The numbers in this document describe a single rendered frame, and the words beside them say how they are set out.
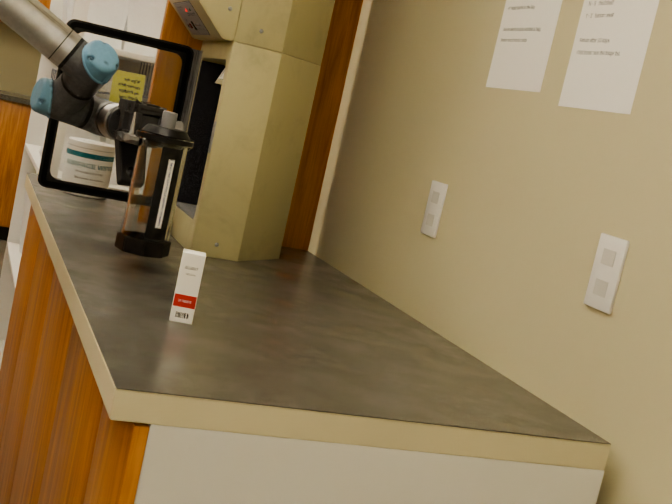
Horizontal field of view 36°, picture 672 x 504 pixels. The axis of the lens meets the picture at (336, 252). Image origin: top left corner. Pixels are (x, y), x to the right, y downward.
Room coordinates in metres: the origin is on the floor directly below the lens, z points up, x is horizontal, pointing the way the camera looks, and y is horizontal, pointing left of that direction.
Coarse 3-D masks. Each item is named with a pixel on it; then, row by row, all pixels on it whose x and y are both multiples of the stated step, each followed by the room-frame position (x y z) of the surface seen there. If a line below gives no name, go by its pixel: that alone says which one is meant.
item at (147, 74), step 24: (120, 48) 2.46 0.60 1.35; (144, 48) 2.48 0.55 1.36; (120, 72) 2.46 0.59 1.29; (144, 72) 2.48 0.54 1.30; (168, 72) 2.50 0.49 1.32; (120, 96) 2.47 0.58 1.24; (144, 96) 2.49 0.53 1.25; (168, 96) 2.51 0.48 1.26; (48, 120) 2.41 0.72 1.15; (72, 144) 2.43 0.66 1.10; (96, 144) 2.45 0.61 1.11; (72, 168) 2.44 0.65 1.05; (96, 168) 2.46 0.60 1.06; (72, 192) 2.44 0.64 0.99
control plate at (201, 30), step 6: (180, 6) 2.42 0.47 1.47; (186, 6) 2.36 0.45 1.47; (192, 6) 2.30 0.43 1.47; (180, 12) 2.46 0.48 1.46; (186, 12) 2.40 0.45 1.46; (192, 12) 2.34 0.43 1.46; (186, 18) 2.44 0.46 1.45; (192, 18) 2.38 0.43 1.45; (198, 18) 2.32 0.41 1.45; (186, 24) 2.48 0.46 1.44; (192, 30) 2.46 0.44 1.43; (198, 30) 2.40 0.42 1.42; (204, 30) 2.34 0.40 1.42
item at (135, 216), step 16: (144, 144) 1.90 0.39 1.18; (160, 144) 1.89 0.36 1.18; (144, 160) 1.89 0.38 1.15; (144, 176) 1.89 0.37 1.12; (128, 192) 1.92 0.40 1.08; (144, 192) 1.89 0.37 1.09; (176, 192) 1.92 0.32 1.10; (128, 208) 1.90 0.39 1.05; (144, 208) 1.89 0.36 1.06; (128, 224) 1.90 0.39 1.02; (144, 224) 1.89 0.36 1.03; (160, 240) 1.91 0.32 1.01
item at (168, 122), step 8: (168, 112) 1.92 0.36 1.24; (168, 120) 1.92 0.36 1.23; (176, 120) 1.93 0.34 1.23; (144, 128) 1.91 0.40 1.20; (152, 128) 1.90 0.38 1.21; (160, 128) 1.90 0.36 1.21; (168, 128) 1.91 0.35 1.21; (168, 136) 1.89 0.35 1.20; (176, 136) 1.90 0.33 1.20; (184, 136) 1.92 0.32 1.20
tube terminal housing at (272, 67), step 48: (288, 0) 2.28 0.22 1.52; (240, 48) 2.25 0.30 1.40; (288, 48) 2.30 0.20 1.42; (240, 96) 2.25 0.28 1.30; (288, 96) 2.35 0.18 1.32; (240, 144) 2.26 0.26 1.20; (288, 144) 2.39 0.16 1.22; (240, 192) 2.27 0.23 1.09; (288, 192) 2.44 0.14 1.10; (192, 240) 2.24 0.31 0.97; (240, 240) 2.28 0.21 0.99
